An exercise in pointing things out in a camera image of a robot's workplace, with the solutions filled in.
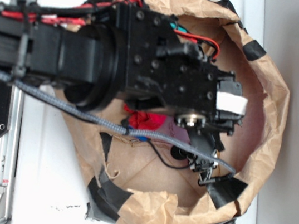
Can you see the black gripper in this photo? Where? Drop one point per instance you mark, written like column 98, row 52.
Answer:
column 168, row 73

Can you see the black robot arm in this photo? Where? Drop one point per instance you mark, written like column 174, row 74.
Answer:
column 80, row 59

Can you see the crumpled red paper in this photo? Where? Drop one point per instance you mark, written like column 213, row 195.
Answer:
column 143, row 120

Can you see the brown paper bag bin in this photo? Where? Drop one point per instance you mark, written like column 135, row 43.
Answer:
column 130, row 182

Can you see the aluminium extrusion rail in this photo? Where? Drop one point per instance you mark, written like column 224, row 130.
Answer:
column 9, row 149

